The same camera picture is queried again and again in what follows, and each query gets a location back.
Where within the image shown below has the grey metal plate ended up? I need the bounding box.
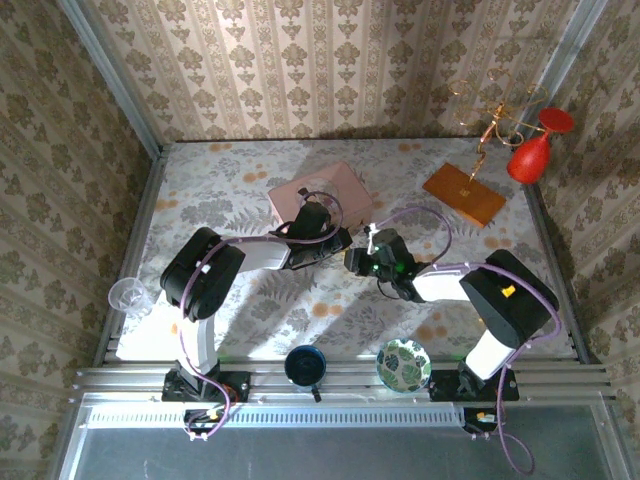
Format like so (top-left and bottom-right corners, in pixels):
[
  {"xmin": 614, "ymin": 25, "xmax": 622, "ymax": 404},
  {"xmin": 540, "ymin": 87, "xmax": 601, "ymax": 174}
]
[{"xmin": 57, "ymin": 392, "xmax": 629, "ymax": 480}]

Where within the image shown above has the white slotted cable duct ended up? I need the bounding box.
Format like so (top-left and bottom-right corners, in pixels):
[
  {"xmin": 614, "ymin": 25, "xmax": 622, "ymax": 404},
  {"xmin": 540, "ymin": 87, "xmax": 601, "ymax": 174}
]
[{"xmin": 79, "ymin": 402, "xmax": 466, "ymax": 432}]

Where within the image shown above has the aluminium side rail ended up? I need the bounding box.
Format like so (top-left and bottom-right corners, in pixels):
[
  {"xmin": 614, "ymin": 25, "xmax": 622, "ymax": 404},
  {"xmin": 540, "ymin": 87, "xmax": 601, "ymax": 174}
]
[
  {"xmin": 522, "ymin": 139, "xmax": 604, "ymax": 366},
  {"xmin": 92, "ymin": 144, "xmax": 169, "ymax": 366}
]

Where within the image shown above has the dark blue mug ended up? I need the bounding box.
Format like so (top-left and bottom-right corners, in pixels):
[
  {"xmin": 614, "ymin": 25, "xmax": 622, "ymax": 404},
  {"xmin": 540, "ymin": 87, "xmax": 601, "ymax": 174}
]
[{"xmin": 283, "ymin": 344, "xmax": 329, "ymax": 404}]

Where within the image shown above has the left aluminium corner post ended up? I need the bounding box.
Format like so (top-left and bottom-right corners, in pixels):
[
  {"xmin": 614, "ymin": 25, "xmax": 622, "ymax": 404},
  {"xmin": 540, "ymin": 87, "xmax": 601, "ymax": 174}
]
[{"xmin": 55, "ymin": 0, "xmax": 165, "ymax": 160}]

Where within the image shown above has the red wine glass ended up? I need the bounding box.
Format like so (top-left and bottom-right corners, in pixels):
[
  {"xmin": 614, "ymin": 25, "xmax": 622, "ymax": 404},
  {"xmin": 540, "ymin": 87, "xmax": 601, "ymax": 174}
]
[{"xmin": 506, "ymin": 106, "xmax": 576, "ymax": 186}]

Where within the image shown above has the right aluminium corner post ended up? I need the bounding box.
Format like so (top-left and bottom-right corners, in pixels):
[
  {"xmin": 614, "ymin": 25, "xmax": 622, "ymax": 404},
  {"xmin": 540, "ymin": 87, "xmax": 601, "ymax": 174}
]
[{"xmin": 527, "ymin": 0, "xmax": 610, "ymax": 144}]

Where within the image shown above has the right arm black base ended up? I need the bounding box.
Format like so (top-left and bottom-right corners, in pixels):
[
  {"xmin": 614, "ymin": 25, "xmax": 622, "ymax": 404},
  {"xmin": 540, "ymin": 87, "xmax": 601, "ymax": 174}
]
[{"xmin": 428, "ymin": 368, "xmax": 521, "ymax": 403}]

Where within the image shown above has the pink tin box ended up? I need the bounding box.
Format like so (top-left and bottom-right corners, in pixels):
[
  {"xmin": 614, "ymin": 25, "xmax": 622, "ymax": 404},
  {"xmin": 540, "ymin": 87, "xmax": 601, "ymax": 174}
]
[{"xmin": 267, "ymin": 160, "xmax": 375, "ymax": 236}]

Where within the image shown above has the aluminium corner post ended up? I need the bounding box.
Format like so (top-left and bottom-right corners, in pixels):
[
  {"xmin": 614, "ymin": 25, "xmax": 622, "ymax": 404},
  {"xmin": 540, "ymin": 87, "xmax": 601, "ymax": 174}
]
[
  {"xmin": 55, "ymin": 0, "xmax": 165, "ymax": 160},
  {"xmin": 527, "ymin": 0, "xmax": 610, "ymax": 144}
]

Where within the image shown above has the right black connector box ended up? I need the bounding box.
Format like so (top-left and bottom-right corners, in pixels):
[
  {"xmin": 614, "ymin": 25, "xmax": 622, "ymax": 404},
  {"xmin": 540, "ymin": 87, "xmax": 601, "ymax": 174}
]
[{"xmin": 462, "ymin": 407, "xmax": 506, "ymax": 434}]

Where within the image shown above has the right aluminium side rail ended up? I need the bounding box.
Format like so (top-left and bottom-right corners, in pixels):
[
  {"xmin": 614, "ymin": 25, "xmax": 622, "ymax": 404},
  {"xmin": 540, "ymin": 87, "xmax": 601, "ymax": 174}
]
[{"xmin": 522, "ymin": 139, "xmax": 604, "ymax": 366}]

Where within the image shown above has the aluminium front rail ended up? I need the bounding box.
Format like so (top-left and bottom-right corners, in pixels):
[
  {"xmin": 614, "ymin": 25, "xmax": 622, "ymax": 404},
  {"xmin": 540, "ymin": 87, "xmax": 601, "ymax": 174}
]
[{"xmin": 72, "ymin": 355, "xmax": 619, "ymax": 404}]

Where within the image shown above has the leaf pattern bowl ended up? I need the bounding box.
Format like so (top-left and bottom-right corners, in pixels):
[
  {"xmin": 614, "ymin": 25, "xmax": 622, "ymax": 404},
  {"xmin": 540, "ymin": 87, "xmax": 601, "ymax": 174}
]
[{"xmin": 375, "ymin": 338, "xmax": 434, "ymax": 395}]

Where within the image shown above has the floral table cover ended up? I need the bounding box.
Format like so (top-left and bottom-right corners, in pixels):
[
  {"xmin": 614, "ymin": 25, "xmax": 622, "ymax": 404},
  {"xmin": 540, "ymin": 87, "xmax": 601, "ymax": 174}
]
[{"xmin": 117, "ymin": 139, "xmax": 576, "ymax": 361}]

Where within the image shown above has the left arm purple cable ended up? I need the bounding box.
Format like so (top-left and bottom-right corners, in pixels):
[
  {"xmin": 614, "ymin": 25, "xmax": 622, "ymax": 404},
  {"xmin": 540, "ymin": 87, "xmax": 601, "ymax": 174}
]
[{"xmin": 177, "ymin": 192, "xmax": 351, "ymax": 444}]

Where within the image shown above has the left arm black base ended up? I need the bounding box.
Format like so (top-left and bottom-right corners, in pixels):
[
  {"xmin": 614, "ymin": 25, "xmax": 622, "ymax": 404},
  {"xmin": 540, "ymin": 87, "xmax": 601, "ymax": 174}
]
[{"xmin": 160, "ymin": 369, "xmax": 253, "ymax": 404}]

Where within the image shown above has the black connector box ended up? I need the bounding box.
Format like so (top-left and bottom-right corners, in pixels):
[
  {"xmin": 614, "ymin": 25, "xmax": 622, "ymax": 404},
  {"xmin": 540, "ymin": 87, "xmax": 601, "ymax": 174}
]
[
  {"xmin": 462, "ymin": 407, "xmax": 506, "ymax": 434},
  {"xmin": 183, "ymin": 408, "xmax": 227, "ymax": 434}
]

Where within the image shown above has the gold wire glass stand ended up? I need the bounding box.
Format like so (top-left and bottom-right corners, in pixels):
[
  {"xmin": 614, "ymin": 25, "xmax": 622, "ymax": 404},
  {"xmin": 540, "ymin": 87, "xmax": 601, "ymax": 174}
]
[{"xmin": 447, "ymin": 69, "xmax": 551, "ymax": 196}]

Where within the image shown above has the left aluminium side rail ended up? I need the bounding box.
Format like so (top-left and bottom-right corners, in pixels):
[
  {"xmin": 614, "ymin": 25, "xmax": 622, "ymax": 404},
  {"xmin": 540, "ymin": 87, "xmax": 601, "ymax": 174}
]
[{"xmin": 92, "ymin": 144, "xmax": 169, "ymax": 366}]

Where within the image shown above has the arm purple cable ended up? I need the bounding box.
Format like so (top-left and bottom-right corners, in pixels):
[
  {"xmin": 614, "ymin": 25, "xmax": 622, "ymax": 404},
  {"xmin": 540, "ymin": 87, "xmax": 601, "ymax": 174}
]
[
  {"xmin": 372, "ymin": 205, "xmax": 564, "ymax": 475},
  {"xmin": 177, "ymin": 192, "xmax": 351, "ymax": 444}
]

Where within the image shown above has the left black connector box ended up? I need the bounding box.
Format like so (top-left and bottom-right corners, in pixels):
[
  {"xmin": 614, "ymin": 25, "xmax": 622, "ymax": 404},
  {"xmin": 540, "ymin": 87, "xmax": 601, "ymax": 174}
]
[{"xmin": 183, "ymin": 408, "xmax": 227, "ymax": 434}]

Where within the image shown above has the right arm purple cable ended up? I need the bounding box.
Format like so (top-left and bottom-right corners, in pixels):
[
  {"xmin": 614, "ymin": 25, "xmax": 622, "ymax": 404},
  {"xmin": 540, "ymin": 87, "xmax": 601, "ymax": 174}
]
[{"xmin": 372, "ymin": 205, "xmax": 564, "ymax": 475}]

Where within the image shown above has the clear plastic cup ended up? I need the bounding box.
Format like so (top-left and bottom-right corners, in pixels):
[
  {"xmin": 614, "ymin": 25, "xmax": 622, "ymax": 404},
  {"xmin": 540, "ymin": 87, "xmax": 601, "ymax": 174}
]
[{"xmin": 107, "ymin": 277, "xmax": 154, "ymax": 317}]

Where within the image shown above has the orange wooden board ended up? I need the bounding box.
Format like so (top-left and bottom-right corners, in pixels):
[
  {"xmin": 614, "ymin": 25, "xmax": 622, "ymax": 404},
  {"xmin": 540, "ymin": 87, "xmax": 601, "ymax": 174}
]
[{"xmin": 421, "ymin": 162, "xmax": 508, "ymax": 230}]

